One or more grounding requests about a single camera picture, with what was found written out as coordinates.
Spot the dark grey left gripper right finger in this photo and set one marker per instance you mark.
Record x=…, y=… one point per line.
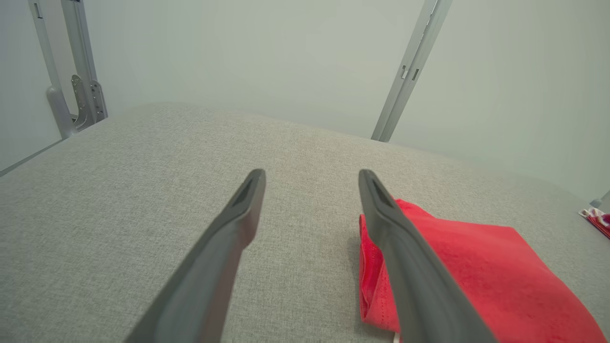
x=414, y=286

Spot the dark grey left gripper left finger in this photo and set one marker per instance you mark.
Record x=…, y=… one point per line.
x=214, y=267

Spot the red jersey white sleeves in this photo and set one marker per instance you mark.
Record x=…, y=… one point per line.
x=500, y=276

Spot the red shorts white trim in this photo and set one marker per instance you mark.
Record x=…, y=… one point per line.
x=598, y=221

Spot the grey wall baseboard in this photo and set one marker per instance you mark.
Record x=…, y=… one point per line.
x=28, y=159

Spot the plain grey metal post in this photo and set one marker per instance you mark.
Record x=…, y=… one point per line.
x=414, y=62

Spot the grey metal post with bracket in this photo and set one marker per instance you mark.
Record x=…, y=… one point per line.
x=81, y=47

